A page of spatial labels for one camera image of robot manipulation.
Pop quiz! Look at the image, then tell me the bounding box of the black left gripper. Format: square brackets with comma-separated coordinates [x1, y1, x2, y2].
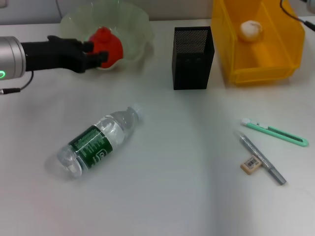
[21, 35, 110, 74]

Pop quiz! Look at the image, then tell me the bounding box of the red pomegranate toy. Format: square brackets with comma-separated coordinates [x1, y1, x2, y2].
[88, 27, 124, 69]

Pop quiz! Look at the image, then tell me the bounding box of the clear green-label water bottle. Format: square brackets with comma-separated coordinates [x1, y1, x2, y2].
[45, 103, 145, 180]

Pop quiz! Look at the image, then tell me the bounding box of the white paper ball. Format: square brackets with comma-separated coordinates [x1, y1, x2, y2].
[240, 20, 263, 42]

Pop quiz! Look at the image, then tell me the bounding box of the beige eraser with barcode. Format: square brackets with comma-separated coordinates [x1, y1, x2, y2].
[240, 156, 261, 176]

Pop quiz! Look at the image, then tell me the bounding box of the grey pen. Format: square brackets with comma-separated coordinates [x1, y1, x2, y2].
[235, 131, 287, 186]

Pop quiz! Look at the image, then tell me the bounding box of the mint green utility knife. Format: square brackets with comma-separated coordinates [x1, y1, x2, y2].
[241, 118, 309, 148]

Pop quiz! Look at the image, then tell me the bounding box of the pale green glass fruit bowl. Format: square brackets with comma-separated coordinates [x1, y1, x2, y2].
[59, 0, 155, 74]

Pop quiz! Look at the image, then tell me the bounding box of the black mesh pen holder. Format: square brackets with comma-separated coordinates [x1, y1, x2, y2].
[172, 26, 216, 90]

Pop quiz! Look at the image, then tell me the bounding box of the yellow plastic bin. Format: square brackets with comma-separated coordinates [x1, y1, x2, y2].
[211, 0, 306, 87]

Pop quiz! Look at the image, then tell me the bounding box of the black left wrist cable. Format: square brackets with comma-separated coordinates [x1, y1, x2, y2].
[0, 71, 35, 95]

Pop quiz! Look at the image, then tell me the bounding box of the grey right wrist cable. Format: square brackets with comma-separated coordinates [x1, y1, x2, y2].
[280, 0, 315, 31]

